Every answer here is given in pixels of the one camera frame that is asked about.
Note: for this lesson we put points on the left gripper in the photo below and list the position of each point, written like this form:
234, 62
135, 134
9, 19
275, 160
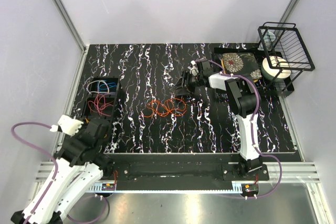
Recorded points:
85, 126

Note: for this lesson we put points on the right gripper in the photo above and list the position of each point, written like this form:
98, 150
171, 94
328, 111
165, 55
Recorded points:
187, 90

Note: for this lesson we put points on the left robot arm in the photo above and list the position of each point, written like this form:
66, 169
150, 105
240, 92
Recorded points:
77, 166

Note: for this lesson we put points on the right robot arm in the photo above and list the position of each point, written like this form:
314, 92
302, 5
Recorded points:
243, 100

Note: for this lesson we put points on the black three-compartment tray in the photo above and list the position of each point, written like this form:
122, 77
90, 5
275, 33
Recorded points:
102, 98

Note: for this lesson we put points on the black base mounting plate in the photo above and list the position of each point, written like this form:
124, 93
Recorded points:
178, 177

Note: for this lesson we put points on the floral patterned box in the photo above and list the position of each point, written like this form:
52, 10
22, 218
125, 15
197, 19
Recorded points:
241, 63

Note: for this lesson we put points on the white round bowl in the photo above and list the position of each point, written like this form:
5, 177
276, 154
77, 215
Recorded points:
277, 69

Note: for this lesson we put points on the glass cup in rack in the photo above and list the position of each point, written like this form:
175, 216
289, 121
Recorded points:
269, 39

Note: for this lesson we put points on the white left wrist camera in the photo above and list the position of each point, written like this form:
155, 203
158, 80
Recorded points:
67, 125

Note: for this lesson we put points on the black wire dish rack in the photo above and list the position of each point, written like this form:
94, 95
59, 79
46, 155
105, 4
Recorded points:
290, 46

